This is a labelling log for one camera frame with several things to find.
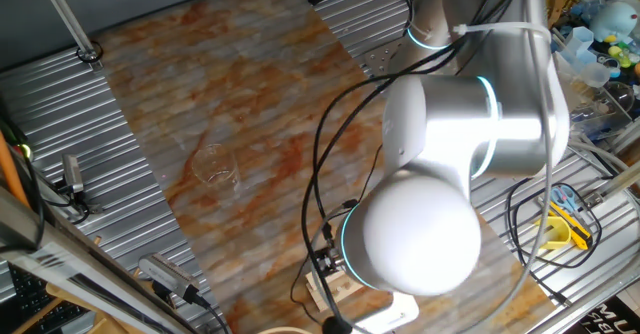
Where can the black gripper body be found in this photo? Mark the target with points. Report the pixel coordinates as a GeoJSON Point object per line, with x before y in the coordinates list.
{"type": "Point", "coordinates": [327, 263]}

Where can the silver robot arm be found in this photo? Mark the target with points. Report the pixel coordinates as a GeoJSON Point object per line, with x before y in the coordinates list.
{"type": "Point", "coordinates": [425, 234]}

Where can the wooden test tube rack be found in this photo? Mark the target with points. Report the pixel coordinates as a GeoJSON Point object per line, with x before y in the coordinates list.
{"type": "Point", "coordinates": [350, 286]}

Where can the printed beige paper bucket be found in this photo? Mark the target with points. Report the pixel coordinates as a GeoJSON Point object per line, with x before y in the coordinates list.
{"type": "Point", "coordinates": [285, 329]}

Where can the clear glass beaker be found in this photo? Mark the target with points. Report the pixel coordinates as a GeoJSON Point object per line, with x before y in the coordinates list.
{"type": "Point", "coordinates": [215, 161]}

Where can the orange marble pattern mat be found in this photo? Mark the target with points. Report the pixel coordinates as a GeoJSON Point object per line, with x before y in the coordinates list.
{"type": "Point", "coordinates": [225, 99]}

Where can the yellow curved plastic holder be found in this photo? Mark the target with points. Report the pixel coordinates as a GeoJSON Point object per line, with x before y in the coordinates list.
{"type": "Point", "coordinates": [566, 231]}

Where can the yellow utility knife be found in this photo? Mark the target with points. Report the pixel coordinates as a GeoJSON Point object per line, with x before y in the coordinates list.
{"type": "Point", "coordinates": [575, 231]}

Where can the black board white letters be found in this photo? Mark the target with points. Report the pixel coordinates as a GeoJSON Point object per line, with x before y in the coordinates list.
{"type": "Point", "coordinates": [610, 319]}

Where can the black keyboard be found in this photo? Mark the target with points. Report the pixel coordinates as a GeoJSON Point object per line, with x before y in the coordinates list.
{"type": "Point", "coordinates": [30, 299]}

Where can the clear plastic measuring cup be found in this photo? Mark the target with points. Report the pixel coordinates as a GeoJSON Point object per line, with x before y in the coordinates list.
{"type": "Point", "coordinates": [595, 74]}

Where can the orange stick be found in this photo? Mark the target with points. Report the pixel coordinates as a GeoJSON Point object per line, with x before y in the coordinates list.
{"type": "Point", "coordinates": [10, 174]}

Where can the clear glass dome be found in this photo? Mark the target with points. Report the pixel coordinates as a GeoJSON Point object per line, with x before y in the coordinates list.
{"type": "Point", "coordinates": [620, 96]}

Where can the blue hexagonal box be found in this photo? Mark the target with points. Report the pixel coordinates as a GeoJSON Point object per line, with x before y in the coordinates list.
{"type": "Point", "coordinates": [581, 39]}

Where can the green yellow small toy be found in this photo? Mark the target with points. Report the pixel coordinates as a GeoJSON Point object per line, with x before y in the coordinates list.
{"type": "Point", "coordinates": [620, 56]}

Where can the slanted metal pole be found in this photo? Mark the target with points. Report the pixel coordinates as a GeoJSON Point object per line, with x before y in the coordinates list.
{"type": "Point", "coordinates": [62, 11]}

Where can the light blue plush toy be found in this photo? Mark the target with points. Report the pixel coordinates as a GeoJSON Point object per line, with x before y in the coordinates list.
{"type": "Point", "coordinates": [615, 21]}

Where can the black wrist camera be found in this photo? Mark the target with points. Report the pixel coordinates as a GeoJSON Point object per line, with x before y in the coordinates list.
{"type": "Point", "coordinates": [336, 326]}

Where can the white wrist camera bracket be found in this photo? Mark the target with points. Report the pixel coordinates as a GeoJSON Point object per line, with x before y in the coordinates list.
{"type": "Point", "coordinates": [395, 314]}

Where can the ribbed grey depth camera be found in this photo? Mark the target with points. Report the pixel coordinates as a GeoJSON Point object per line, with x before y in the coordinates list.
{"type": "Point", "coordinates": [165, 274]}

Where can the grey metal frame bar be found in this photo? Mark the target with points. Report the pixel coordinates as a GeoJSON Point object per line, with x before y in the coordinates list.
{"type": "Point", "coordinates": [75, 274]}

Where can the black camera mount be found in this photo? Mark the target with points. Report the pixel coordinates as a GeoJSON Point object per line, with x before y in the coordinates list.
{"type": "Point", "coordinates": [67, 188]}

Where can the slim grey camera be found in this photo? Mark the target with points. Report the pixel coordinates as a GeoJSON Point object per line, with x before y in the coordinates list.
{"type": "Point", "coordinates": [72, 171]}

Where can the aluminium rail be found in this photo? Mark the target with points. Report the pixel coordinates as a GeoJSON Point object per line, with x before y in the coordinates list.
{"type": "Point", "coordinates": [620, 181]}

